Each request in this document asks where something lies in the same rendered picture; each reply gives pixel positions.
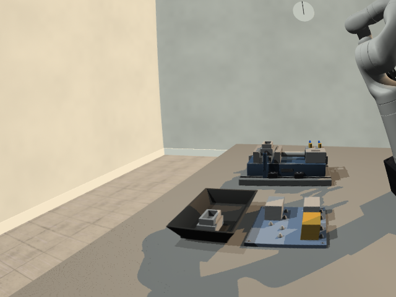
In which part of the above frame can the yellow-orange block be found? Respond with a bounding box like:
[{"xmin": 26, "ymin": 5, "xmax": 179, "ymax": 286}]
[{"xmin": 300, "ymin": 212, "xmax": 321, "ymax": 240}]

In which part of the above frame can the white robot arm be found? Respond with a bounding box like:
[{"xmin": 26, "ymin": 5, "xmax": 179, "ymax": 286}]
[{"xmin": 345, "ymin": 0, "xmax": 396, "ymax": 163}]

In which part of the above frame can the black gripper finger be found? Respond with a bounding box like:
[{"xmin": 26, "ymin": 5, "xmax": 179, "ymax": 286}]
[{"xmin": 388, "ymin": 69, "xmax": 396, "ymax": 81}]

